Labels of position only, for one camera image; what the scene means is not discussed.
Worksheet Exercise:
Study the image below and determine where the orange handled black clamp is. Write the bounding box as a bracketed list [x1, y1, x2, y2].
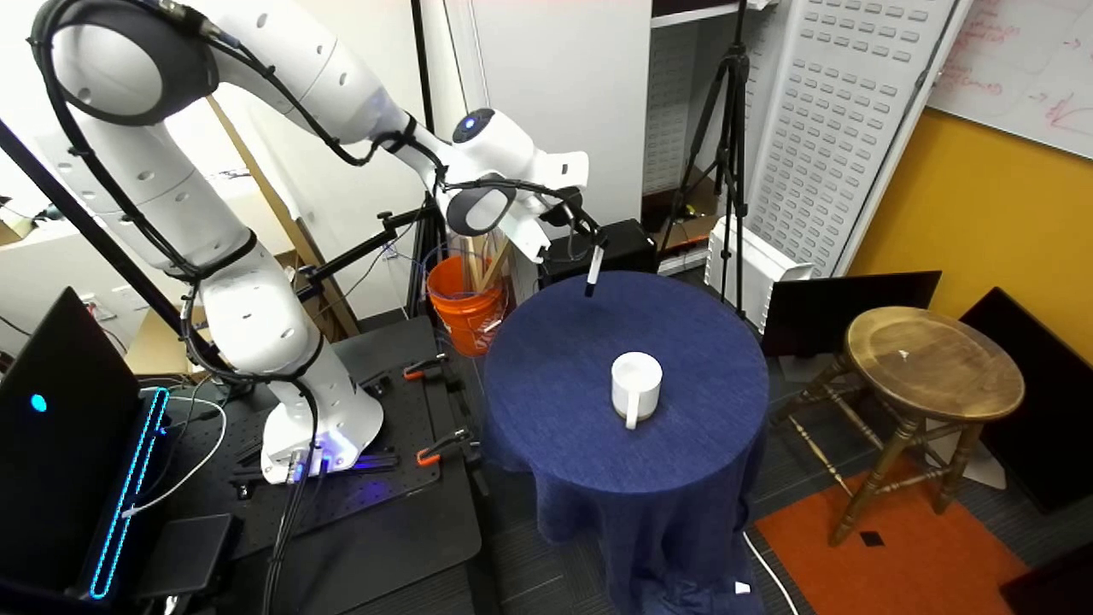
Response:
[410, 424, 478, 472]
[399, 351, 453, 385]

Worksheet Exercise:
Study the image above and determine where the orange plastic bucket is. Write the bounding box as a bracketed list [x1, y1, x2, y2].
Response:
[422, 251, 512, 362]

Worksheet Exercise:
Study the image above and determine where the white floor cable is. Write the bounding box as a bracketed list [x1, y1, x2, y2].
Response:
[726, 527, 807, 615]

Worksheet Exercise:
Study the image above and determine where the wide black flat panel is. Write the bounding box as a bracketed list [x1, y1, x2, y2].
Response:
[757, 268, 946, 360]

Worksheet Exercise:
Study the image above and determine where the tall black flat panel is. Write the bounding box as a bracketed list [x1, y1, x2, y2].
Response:
[958, 285, 1093, 511]

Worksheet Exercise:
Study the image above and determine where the black camera tripod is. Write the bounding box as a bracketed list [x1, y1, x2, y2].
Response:
[658, 0, 757, 317]

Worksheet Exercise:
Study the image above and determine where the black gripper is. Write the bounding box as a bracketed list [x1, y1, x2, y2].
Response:
[544, 185, 609, 260]

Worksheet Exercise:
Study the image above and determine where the wooden sticks bundle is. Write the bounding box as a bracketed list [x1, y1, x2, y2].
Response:
[453, 228, 512, 301]

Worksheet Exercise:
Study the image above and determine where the white radiator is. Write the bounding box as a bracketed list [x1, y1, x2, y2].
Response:
[704, 215, 818, 336]

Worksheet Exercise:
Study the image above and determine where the black diagonal pole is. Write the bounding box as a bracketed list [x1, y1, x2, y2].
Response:
[0, 116, 222, 370]

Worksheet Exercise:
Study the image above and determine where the grey laptop cable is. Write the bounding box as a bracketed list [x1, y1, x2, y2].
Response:
[121, 391, 233, 522]

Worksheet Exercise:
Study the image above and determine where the white ceramic mug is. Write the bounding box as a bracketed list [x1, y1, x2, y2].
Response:
[609, 347, 666, 434]

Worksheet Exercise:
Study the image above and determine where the leaning wooden plank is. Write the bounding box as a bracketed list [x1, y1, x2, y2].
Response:
[208, 95, 354, 341]

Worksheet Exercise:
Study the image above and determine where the black robot base mat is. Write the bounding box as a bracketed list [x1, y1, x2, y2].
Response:
[147, 310, 495, 615]

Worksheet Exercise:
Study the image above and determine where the white marker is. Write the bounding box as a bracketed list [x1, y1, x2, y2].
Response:
[580, 244, 609, 301]

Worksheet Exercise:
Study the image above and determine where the white perforated cabinet panel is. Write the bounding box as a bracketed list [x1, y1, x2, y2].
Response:
[744, 0, 964, 281]

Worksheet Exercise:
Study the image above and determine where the dark blue round tablecloth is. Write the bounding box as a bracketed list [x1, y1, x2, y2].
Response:
[478, 269, 775, 615]

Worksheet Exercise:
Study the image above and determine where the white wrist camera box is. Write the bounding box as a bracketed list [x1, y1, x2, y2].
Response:
[499, 206, 560, 269]

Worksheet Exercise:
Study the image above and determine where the orange floor mat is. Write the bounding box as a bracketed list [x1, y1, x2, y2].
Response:
[750, 472, 1036, 615]

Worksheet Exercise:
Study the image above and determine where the black flat pad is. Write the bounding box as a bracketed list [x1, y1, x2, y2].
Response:
[134, 508, 239, 603]

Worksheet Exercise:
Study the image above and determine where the whiteboard with red writing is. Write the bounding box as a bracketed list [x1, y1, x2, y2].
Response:
[927, 0, 1093, 164]

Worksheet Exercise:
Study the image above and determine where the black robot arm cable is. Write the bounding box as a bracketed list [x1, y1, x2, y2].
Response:
[26, 0, 609, 385]

